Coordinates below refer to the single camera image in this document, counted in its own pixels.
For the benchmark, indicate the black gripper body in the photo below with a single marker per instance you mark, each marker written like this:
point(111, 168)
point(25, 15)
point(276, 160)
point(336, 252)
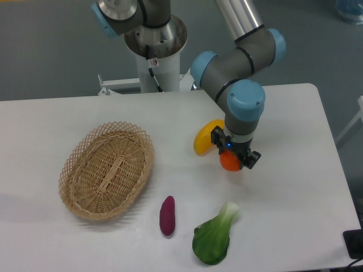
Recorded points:
point(238, 148)

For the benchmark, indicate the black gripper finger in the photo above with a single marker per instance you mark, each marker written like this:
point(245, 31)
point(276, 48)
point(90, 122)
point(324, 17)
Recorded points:
point(250, 159)
point(218, 139)

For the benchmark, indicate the orange fruit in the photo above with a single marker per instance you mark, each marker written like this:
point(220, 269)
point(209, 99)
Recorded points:
point(229, 161)

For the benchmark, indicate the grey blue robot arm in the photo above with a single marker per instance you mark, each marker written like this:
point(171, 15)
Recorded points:
point(226, 79)

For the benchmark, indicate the yellow mango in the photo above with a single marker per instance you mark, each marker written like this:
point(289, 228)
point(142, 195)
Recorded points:
point(202, 142)

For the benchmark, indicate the green bok choy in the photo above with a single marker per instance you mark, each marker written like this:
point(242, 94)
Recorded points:
point(212, 238)

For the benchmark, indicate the purple sweet potato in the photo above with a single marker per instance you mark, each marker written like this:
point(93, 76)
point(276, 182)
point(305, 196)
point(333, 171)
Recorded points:
point(167, 218)

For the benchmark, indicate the woven wicker basket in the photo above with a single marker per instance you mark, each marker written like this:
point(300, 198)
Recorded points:
point(106, 171)

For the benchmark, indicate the black device at table edge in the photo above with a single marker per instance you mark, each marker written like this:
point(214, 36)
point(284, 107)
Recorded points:
point(353, 243)

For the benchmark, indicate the blue bag in corner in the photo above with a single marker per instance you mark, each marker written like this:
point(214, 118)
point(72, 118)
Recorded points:
point(350, 10)

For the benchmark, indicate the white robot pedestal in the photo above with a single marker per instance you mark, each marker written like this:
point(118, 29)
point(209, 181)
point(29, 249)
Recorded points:
point(157, 54)

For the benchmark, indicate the white frame at right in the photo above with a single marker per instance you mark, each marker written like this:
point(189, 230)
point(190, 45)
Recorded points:
point(353, 126)

